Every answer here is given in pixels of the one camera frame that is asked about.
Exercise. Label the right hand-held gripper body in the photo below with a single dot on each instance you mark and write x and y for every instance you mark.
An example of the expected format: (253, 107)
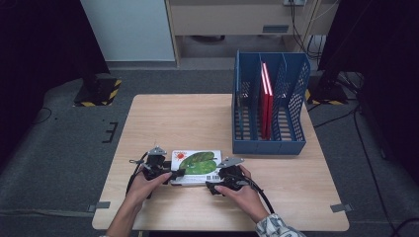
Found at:
(232, 176)

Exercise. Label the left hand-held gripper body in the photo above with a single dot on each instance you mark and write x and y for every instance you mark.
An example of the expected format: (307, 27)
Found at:
(156, 164)

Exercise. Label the white board book green leaf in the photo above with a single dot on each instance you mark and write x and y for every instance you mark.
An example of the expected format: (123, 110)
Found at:
(199, 163)

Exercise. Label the blue plastic file rack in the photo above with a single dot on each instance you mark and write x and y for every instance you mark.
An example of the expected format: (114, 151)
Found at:
(268, 146)

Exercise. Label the blue picture book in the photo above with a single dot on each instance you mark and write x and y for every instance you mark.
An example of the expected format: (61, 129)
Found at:
(239, 121)

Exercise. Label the red picture book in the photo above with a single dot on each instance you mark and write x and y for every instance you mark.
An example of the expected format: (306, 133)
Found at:
(270, 112)
(264, 112)

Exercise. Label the person's left hand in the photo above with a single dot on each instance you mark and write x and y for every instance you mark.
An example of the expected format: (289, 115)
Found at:
(145, 187)

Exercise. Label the person's right hand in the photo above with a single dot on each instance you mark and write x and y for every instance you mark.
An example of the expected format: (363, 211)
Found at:
(243, 200)

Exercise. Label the grey tape piece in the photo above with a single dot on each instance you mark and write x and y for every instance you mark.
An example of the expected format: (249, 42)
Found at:
(341, 208)
(99, 206)

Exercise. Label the striped black stand base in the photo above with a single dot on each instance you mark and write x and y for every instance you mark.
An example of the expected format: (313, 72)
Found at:
(326, 97)
(99, 94)

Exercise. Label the white cabinet panel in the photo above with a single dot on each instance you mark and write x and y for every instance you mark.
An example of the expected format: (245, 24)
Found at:
(131, 29)

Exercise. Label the beige desk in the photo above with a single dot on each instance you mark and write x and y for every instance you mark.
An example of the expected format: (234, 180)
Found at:
(230, 18)

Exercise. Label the black curtain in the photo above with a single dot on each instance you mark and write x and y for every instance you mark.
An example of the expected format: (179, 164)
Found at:
(385, 65)

